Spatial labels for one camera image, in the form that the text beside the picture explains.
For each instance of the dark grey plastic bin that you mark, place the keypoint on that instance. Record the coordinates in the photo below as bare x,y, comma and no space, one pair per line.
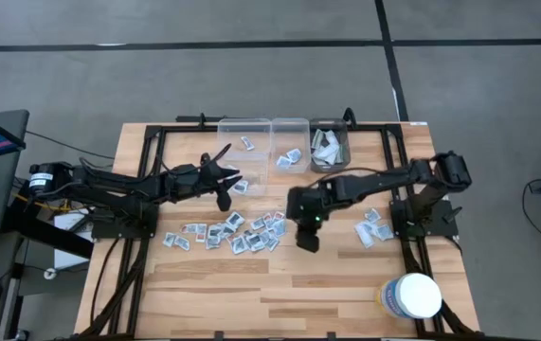
334,169

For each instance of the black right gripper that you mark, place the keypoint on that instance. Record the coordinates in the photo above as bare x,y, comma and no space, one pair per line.
312,206

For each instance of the white box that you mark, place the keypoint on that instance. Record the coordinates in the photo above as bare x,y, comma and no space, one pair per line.
68,258

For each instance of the white-lidded round jar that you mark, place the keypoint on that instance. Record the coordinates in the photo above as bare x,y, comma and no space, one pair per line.
414,296

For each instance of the large clear plastic bin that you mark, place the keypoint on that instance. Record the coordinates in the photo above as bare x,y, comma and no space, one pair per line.
256,163

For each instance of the black hook clamp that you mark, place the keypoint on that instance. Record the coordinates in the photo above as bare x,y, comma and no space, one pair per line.
349,116

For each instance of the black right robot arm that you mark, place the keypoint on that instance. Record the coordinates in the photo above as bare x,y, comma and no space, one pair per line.
379,182

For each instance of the white tape roll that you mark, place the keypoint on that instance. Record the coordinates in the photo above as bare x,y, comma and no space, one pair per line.
45,273

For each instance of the white table label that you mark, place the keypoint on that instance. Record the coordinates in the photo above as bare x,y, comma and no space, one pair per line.
419,123

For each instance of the black desk beam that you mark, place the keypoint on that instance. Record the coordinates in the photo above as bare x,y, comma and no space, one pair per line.
47,232

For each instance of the black aluminium table frame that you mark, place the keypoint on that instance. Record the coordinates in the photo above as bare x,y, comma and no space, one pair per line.
180,128

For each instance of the small clear plastic bin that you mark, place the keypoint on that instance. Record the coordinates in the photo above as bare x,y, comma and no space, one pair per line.
282,137

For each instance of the black bar clamp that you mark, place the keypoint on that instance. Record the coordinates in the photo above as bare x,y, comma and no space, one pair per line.
202,118

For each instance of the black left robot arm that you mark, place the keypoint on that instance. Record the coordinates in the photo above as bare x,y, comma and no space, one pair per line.
109,181

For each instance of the long white bandage wrapper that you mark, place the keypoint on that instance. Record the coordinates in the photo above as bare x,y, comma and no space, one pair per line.
364,234
317,160
329,152
330,137

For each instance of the green-striped bandage wrapper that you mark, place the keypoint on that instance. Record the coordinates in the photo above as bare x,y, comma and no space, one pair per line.
317,139

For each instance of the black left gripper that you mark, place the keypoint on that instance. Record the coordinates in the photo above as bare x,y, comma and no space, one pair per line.
199,180

